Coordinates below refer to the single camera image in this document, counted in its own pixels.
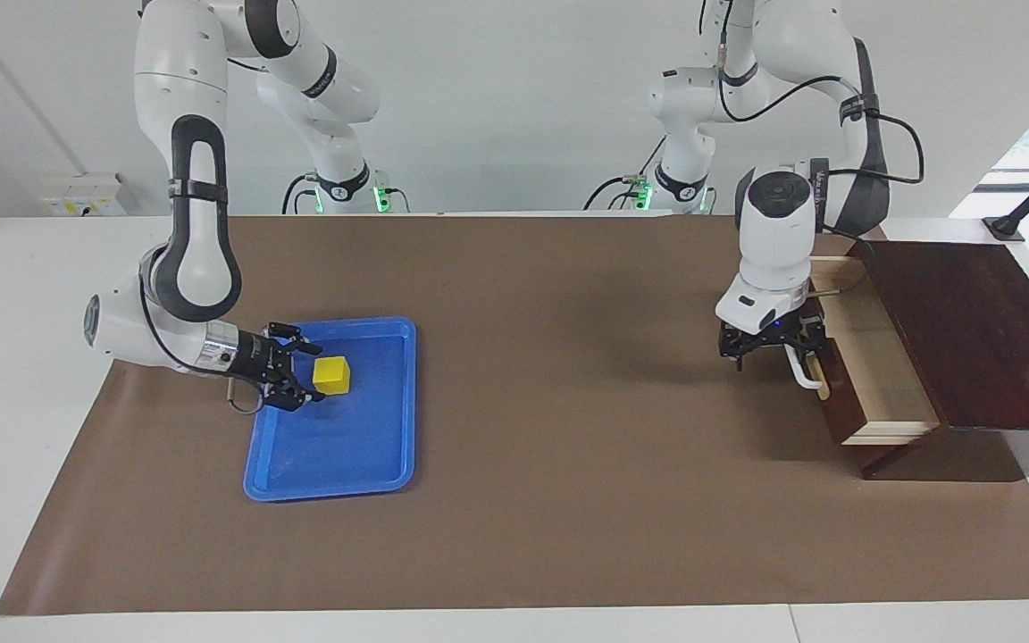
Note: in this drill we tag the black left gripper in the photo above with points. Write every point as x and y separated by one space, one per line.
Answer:
773 335

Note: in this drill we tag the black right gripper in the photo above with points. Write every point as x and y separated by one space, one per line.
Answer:
264 364

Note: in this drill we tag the yellow cube block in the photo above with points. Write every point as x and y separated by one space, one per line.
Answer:
332 375

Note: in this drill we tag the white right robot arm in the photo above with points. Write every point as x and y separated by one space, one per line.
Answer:
202 259

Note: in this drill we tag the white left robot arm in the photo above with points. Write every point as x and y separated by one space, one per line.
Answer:
773 232

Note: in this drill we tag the blue plastic tray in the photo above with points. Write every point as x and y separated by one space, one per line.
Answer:
345 446

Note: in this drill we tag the dark wooden cabinet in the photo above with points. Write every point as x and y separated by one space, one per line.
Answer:
979 330

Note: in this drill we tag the brown table mat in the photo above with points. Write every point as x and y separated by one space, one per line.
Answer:
532 500

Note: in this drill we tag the white wall socket box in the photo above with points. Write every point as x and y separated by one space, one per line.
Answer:
84 195

